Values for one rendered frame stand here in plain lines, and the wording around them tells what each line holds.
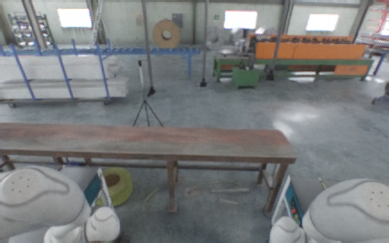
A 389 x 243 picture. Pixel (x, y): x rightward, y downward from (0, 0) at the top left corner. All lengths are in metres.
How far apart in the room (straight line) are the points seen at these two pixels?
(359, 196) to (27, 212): 0.59
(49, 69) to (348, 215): 4.91
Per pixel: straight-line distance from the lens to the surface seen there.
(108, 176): 2.57
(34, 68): 5.10
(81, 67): 4.64
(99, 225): 0.99
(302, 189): 1.75
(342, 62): 7.84
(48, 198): 0.47
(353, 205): 0.46
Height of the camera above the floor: 1.90
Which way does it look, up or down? 30 degrees down
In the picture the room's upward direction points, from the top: 1 degrees clockwise
